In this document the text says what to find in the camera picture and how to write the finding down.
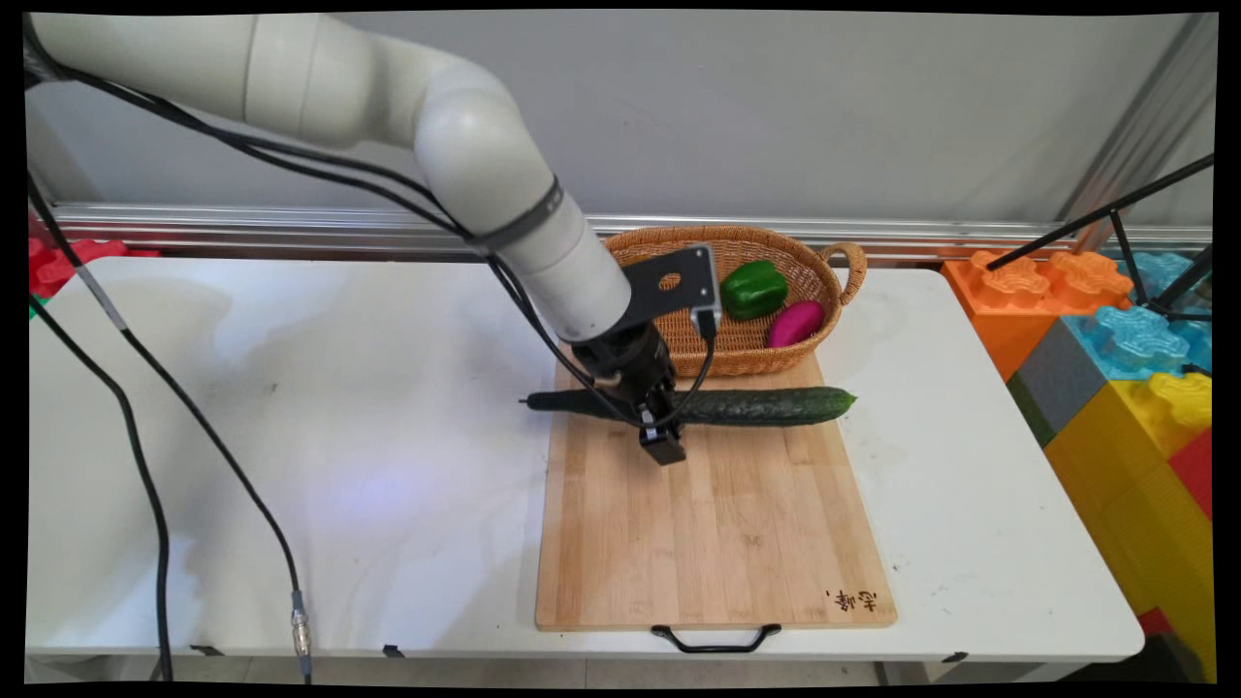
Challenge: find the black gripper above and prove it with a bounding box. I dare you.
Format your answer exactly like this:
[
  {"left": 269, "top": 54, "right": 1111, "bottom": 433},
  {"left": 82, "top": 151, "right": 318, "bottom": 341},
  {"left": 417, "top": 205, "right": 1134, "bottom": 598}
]
[{"left": 570, "top": 321, "right": 688, "bottom": 467}]

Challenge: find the dark green cucumber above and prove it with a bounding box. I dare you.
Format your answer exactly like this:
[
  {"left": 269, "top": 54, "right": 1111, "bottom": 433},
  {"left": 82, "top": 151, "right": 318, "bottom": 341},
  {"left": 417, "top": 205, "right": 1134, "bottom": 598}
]
[{"left": 521, "top": 386, "right": 858, "bottom": 428}]

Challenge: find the woven wicker basket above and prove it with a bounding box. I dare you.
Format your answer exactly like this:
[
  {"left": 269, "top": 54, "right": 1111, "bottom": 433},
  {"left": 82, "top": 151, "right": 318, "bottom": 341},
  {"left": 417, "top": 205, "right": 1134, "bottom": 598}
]
[{"left": 603, "top": 225, "right": 869, "bottom": 379}]

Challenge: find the bamboo cutting board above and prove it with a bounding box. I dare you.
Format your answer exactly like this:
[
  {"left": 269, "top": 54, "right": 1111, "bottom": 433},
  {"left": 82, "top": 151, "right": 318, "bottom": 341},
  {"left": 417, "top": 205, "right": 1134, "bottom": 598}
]
[{"left": 534, "top": 351, "right": 899, "bottom": 632}]

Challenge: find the green bell pepper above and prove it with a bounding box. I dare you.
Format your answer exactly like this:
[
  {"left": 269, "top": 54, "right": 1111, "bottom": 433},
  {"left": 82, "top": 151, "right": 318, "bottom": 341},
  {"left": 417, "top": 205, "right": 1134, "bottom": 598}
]
[{"left": 719, "top": 259, "right": 789, "bottom": 322}]

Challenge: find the magenta eggplant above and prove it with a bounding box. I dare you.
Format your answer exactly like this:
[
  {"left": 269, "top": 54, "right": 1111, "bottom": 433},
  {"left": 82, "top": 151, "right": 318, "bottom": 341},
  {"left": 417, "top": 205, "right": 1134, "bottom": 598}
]
[{"left": 766, "top": 300, "right": 826, "bottom": 349}]

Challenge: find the orange giant building block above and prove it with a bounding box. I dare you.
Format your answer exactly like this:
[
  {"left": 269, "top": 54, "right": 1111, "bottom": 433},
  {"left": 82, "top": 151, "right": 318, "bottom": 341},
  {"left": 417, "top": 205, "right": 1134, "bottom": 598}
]
[{"left": 940, "top": 250, "right": 1135, "bottom": 382}]

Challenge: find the grey giant building block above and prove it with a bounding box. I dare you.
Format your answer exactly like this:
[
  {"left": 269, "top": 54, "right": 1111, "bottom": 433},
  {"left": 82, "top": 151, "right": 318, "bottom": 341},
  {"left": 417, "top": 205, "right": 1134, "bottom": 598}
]
[{"left": 1006, "top": 318, "right": 1108, "bottom": 449}]

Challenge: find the yellow giant building block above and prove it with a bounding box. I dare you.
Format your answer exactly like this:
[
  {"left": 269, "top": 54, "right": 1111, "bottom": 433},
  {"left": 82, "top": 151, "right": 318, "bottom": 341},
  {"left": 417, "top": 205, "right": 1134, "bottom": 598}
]
[{"left": 1043, "top": 371, "right": 1218, "bottom": 682}]

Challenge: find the blue giant building block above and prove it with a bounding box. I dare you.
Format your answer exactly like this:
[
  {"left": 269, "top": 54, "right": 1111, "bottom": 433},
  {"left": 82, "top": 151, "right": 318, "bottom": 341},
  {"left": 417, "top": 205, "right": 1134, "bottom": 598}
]
[{"left": 1062, "top": 252, "right": 1215, "bottom": 381}]

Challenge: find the black tripod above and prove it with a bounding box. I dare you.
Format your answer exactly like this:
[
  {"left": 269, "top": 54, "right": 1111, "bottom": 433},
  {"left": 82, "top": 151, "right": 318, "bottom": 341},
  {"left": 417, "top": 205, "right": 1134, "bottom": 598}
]
[{"left": 986, "top": 155, "right": 1215, "bottom": 323}]

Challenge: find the red giant building block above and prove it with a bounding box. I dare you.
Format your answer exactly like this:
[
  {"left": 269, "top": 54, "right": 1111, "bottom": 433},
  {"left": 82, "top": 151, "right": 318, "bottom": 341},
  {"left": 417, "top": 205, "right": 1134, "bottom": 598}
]
[{"left": 1166, "top": 427, "right": 1215, "bottom": 524}]

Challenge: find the red toy block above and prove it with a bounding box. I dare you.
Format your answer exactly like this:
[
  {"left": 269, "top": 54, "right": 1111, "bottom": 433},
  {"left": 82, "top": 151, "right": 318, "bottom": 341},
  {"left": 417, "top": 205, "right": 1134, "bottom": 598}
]
[{"left": 28, "top": 237, "right": 162, "bottom": 301}]

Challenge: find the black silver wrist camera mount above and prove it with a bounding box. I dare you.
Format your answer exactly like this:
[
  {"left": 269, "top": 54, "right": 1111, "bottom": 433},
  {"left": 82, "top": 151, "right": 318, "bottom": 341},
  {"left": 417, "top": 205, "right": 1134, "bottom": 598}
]
[{"left": 620, "top": 243, "right": 724, "bottom": 340}]

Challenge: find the black camera cable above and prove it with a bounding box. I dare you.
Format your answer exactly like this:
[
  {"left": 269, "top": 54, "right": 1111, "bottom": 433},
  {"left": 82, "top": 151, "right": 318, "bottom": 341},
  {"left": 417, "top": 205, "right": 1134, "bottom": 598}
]
[{"left": 24, "top": 39, "right": 719, "bottom": 432}]

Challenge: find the black arm strap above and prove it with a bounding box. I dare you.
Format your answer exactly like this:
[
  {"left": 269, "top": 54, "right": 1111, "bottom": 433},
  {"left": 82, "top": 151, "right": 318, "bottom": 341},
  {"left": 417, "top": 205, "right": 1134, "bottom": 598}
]
[{"left": 465, "top": 177, "right": 565, "bottom": 257}]

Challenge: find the black cable with metal connector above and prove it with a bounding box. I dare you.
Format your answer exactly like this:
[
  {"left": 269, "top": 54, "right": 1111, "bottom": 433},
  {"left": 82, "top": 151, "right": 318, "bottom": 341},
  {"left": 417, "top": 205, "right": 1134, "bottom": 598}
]
[{"left": 26, "top": 177, "right": 314, "bottom": 685}]

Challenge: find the aluminium rail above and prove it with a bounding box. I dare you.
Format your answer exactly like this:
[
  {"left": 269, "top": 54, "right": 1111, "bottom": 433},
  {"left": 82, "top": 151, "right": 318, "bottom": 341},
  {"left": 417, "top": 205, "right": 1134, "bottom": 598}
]
[{"left": 44, "top": 202, "right": 1213, "bottom": 265}]

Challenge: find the thick black cable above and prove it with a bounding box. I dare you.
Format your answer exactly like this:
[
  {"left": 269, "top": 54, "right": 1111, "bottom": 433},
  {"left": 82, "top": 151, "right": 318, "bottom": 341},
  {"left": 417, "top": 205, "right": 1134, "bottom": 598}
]
[{"left": 26, "top": 294, "right": 176, "bottom": 682}]

